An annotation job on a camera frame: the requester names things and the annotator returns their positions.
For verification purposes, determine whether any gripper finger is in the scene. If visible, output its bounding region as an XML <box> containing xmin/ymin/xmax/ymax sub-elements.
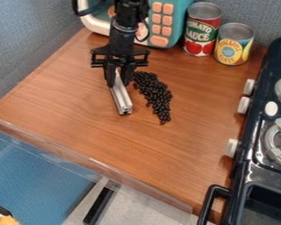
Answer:
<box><xmin>119</xmin><ymin>62</ymin><xmax>137</xmax><ymax>87</ymax></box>
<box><xmin>103</xmin><ymin>63</ymin><xmax>119</xmax><ymax>88</ymax></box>

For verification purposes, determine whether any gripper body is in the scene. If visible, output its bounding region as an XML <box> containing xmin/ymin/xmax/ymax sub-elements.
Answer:
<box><xmin>89</xmin><ymin>26</ymin><xmax>152</xmax><ymax>69</ymax></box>

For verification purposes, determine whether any silver metal bar tool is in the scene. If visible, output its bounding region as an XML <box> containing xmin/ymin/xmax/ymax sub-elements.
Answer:
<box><xmin>107</xmin><ymin>69</ymin><xmax>135</xmax><ymax>116</ymax></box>

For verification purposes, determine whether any pile of black bits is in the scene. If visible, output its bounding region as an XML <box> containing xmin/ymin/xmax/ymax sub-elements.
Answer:
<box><xmin>131</xmin><ymin>70</ymin><xmax>175</xmax><ymax>126</ymax></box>

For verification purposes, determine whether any toy microwave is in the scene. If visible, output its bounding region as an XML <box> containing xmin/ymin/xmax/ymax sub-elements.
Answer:
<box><xmin>76</xmin><ymin>0</ymin><xmax>195</xmax><ymax>49</ymax></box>

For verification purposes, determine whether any red tomato can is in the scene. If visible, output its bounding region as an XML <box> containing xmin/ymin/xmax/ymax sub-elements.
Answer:
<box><xmin>181</xmin><ymin>1</ymin><xmax>224</xmax><ymax>57</ymax></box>

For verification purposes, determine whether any yellow pineapple can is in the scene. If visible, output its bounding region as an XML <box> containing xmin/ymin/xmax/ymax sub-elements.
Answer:
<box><xmin>213</xmin><ymin>22</ymin><xmax>256</xmax><ymax>67</ymax></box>

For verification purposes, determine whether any toy stove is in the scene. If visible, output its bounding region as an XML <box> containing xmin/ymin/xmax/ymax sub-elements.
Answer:
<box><xmin>195</xmin><ymin>35</ymin><xmax>281</xmax><ymax>225</ymax></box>

